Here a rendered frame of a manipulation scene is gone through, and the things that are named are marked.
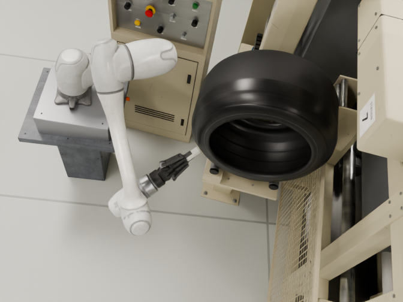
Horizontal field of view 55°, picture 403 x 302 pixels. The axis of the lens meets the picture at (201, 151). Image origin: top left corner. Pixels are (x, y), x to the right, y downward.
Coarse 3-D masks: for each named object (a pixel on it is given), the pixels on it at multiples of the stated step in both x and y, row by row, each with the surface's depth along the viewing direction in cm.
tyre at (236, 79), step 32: (224, 64) 149; (256, 64) 140; (288, 64) 139; (224, 96) 138; (256, 96) 133; (288, 96) 132; (320, 96) 138; (192, 128) 158; (224, 128) 185; (256, 128) 187; (288, 128) 182; (320, 128) 137; (224, 160) 168; (256, 160) 183; (288, 160) 178; (320, 160) 151
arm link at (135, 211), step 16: (112, 96) 141; (112, 112) 144; (112, 128) 147; (128, 144) 148; (128, 160) 145; (128, 176) 144; (128, 192) 144; (128, 208) 144; (144, 208) 146; (128, 224) 143; (144, 224) 143
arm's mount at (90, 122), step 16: (48, 80) 207; (48, 96) 202; (96, 96) 208; (48, 112) 197; (64, 112) 199; (80, 112) 201; (96, 112) 203; (48, 128) 201; (64, 128) 200; (80, 128) 199; (96, 128) 198
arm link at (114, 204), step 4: (116, 192) 164; (120, 192) 161; (140, 192) 160; (116, 196) 161; (120, 196) 159; (112, 200) 161; (116, 200) 160; (120, 200) 157; (108, 204) 162; (112, 204) 160; (116, 204) 159; (112, 208) 160; (116, 208) 159; (120, 208) 157; (112, 212) 160; (116, 212) 160; (116, 216) 162; (120, 216) 162
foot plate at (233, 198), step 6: (204, 186) 273; (210, 186) 274; (204, 192) 269; (210, 192) 271; (216, 192) 272; (222, 192) 272; (234, 192) 274; (210, 198) 269; (216, 198) 269; (222, 198) 270; (228, 198) 271; (234, 198) 271; (234, 204) 269
